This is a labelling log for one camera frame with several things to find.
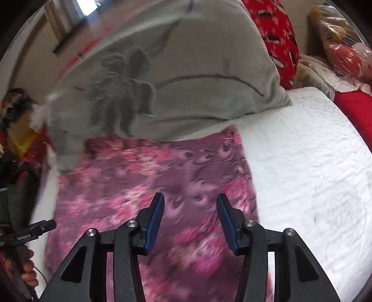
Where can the white quilted bed cover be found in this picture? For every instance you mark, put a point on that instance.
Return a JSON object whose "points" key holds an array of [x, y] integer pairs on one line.
{"points": [[305, 174]]}

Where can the dark jacket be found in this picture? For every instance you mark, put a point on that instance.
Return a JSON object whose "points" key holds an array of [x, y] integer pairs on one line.
{"points": [[17, 188]]}

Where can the purple floral shirt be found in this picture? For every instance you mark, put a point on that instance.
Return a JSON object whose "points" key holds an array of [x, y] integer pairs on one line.
{"points": [[189, 180]]}

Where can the red cushion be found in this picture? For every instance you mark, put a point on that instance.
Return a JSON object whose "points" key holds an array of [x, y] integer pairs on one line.
{"points": [[357, 107]]}

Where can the pile of mixed clothes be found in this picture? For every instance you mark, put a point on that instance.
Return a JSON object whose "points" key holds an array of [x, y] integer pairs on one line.
{"points": [[16, 101]]}

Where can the grey floral pillow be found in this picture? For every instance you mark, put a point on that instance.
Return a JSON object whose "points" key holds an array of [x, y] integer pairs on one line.
{"points": [[189, 87]]}

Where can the person's left hand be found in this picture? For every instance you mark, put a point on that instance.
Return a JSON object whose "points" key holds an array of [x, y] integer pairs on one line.
{"points": [[29, 273]]}

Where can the red patterned pillow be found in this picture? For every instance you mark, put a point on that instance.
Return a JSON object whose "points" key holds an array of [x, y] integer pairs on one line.
{"points": [[279, 37]]}

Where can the plastic bag of stuffed toys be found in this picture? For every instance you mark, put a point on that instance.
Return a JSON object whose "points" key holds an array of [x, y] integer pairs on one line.
{"points": [[343, 52]]}

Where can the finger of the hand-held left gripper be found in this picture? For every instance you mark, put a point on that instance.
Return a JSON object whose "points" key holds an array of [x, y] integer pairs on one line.
{"points": [[43, 226]]}

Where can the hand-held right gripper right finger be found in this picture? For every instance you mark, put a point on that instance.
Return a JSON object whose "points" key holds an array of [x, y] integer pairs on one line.
{"points": [[226, 229]]}

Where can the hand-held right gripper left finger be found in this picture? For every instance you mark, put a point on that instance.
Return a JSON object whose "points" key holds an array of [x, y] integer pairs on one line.
{"points": [[152, 229]]}

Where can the dark framed window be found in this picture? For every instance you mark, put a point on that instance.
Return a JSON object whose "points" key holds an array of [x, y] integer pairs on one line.
{"points": [[75, 17]]}

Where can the beige patterned blanket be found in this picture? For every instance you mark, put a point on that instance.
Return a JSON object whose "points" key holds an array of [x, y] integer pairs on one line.
{"points": [[314, 75]]}

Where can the yellow cardboard box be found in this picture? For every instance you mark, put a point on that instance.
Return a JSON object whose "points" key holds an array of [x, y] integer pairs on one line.
{"points": [[21, 136]]}

